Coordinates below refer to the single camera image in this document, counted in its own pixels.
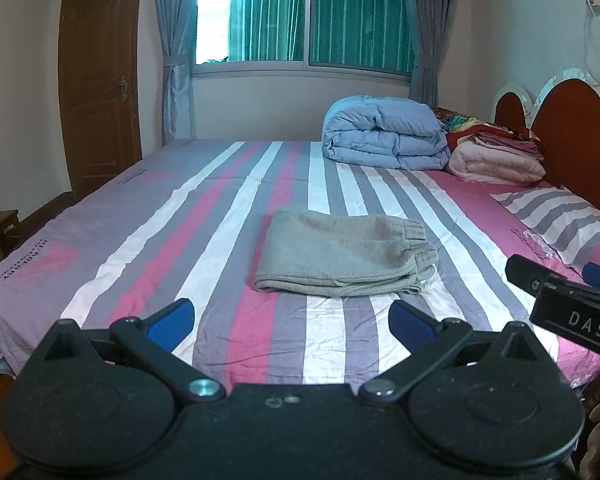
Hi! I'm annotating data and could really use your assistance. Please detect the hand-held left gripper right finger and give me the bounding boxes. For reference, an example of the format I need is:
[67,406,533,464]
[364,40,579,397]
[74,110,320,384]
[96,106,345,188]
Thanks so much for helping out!
[358,300,549,405]

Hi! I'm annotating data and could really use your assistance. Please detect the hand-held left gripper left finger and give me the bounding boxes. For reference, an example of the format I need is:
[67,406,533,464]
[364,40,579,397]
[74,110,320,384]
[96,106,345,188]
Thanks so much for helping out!
[40,298,227,404]

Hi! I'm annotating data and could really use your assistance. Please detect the grey fleece pants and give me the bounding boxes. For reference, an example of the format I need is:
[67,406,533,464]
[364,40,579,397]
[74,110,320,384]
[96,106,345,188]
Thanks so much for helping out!
[253,208,440,299]

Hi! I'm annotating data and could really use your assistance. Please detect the striped pillow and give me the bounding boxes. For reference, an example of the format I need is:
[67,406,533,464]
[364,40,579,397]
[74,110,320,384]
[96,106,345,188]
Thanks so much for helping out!
[490,185,600,274]

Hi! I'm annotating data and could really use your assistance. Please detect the striped bed sheet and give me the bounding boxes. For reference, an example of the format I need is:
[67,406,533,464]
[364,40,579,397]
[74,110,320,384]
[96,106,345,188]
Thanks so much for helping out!
[0,139,600,392]

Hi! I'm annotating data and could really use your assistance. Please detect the folded pink blanket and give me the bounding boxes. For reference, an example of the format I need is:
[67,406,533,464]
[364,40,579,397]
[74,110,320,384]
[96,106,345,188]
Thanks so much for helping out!
[447,140,549,186]

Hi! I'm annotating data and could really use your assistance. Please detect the folded red blanket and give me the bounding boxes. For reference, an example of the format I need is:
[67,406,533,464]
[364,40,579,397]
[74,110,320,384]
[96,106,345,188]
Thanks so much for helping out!
[445,127,546,159]

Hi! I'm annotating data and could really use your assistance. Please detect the red wooden headboard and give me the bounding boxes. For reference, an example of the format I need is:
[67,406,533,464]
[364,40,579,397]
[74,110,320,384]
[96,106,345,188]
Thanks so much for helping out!
[494,65,600,211]

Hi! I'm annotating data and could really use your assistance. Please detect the folded blue quilt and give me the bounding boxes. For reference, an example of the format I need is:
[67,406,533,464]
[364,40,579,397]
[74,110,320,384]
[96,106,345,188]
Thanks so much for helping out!
[321,95,454,171]

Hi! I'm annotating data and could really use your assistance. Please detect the brown wooden door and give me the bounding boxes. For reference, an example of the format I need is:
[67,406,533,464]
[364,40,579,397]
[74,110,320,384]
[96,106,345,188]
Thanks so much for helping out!
[57,0,146,202]

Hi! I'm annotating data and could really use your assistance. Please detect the grey curtain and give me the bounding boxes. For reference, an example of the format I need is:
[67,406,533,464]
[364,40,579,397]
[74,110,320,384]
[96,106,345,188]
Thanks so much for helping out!
[407,0,457,104]
[152,0,202,147]

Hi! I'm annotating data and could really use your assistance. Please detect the sliding glass window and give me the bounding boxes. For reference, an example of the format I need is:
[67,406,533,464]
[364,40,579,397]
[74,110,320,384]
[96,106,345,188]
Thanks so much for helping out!
[192,0,417,79]

